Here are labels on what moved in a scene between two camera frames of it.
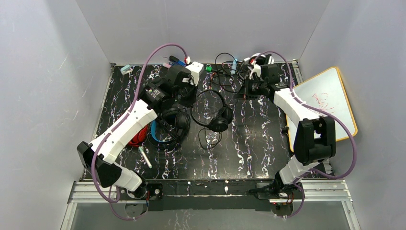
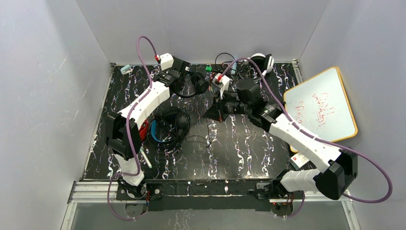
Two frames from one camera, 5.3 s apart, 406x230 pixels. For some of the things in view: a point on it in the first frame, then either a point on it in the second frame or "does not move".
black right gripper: x=250 y=89 -> x=220 y=106
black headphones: x=220 y=121 -> x=200 y=83
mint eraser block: x=124 y=69 does not move
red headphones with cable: x=140 y=136 does not move
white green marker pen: x=145 y=157 does not move
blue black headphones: x=166 y=131 does not move
